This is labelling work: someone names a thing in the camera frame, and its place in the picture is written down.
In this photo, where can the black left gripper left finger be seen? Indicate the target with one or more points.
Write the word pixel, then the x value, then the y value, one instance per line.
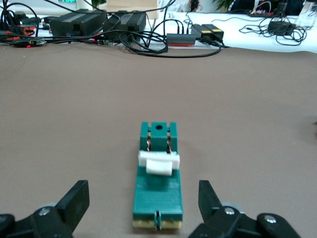
pixel 74 203

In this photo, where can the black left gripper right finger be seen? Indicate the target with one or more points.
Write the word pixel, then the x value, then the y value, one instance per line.
pixel 210 205

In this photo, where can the green DIN rail terminal block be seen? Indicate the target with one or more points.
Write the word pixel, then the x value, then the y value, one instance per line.
pixel 158 198

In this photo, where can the small board with red light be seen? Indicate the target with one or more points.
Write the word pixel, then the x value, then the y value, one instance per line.
pixel 34 43

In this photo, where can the black box with yellow label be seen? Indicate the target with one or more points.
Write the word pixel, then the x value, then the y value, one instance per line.
pixel 216 33
pixel 200 31

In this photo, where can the large black ribbed power supply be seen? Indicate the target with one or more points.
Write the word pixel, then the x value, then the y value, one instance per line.
pixel 76 23

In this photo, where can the orange black hand tool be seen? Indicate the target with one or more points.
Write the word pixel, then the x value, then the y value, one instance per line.
pixel 17 32

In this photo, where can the black power adapter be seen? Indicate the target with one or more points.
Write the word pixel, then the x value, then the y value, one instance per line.
pixel 282 27

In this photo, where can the clear plastic container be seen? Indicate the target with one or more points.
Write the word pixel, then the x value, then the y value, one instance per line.
pixel 307 15

